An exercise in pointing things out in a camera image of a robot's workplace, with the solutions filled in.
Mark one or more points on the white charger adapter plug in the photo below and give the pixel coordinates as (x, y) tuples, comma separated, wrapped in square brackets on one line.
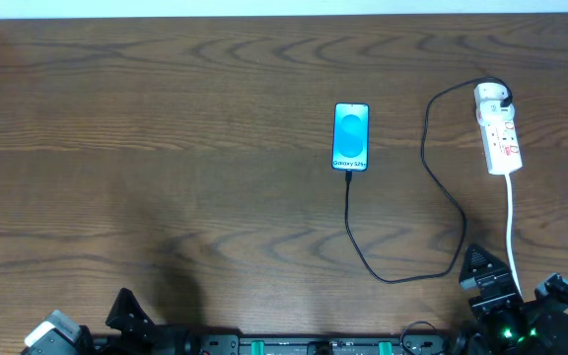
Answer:
[(492, 96)]

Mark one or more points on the white power strip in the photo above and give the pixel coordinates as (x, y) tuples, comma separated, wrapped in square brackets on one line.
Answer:
[(499, 137)]

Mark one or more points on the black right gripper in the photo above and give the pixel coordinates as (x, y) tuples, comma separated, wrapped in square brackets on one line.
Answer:
[(491, 287)]

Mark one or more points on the blue screen Galaxy smartphone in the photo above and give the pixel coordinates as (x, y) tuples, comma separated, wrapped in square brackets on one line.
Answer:
[(350, 143)]

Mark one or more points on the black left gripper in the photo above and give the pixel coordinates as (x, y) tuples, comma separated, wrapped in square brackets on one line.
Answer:
[(142, 328)]

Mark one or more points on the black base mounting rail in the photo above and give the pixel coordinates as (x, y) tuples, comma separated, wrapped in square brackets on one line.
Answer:
[(219, 342)]

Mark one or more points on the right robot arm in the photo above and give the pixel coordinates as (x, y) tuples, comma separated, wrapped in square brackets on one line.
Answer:
[(505, 323)]

